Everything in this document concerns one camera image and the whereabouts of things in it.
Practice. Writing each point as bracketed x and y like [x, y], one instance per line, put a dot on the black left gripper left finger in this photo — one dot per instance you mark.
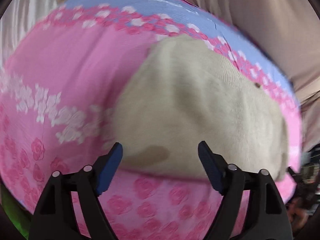
[69, 208]

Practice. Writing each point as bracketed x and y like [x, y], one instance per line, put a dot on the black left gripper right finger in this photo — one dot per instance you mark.
[251, 205]

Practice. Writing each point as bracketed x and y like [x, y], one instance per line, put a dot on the cream knit sweater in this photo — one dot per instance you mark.
[184, 94]

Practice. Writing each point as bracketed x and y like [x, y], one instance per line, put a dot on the green object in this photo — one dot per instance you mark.
[19, 216]

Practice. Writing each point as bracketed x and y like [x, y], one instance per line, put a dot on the pink blue floral bedsheet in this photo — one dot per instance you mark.
[59, 89]

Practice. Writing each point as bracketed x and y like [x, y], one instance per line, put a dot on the white pleated curtain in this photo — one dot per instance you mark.
[19, 17]

